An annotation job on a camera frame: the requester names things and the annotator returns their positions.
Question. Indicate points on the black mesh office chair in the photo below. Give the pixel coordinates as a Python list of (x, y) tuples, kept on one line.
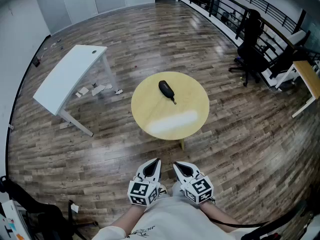
[(42, 216)]

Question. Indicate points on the white paper scrap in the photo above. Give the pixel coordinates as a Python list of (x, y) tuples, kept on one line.
[(83, 91), (118, 91), (74, 207), (98, 89)]

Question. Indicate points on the small black device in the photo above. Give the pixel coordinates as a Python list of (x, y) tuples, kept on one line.
[(36, 62)]

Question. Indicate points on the white curved desk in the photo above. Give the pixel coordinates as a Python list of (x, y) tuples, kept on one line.
[(70, 71)]

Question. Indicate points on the person's right forearm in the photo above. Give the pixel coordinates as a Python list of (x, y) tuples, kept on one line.
[(217, 215)]

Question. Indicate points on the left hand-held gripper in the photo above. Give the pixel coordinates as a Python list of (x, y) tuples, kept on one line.
[(140, 190)]

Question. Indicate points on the person's left white shoe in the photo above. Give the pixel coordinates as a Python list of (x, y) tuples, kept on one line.
[(162, 190)]

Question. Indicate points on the white desk with stickers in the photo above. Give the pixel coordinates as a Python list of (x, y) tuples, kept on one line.
[(10, 221)]

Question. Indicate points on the black zippered pouch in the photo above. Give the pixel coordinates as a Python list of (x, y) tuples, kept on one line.
[(165, 87)]

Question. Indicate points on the round yellow wooden table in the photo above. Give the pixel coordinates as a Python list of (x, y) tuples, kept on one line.
[(170, 114)]

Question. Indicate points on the person's left forearm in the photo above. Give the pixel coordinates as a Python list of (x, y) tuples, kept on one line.
[(130, 216)]

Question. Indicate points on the black metal railing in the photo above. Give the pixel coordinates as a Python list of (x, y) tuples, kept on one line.
[(215, 1)]

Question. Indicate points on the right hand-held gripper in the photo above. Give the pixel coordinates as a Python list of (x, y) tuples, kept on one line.
[(200, 189)]

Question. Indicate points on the person's white printed shirt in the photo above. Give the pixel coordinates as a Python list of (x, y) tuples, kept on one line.
[(172, 219)]

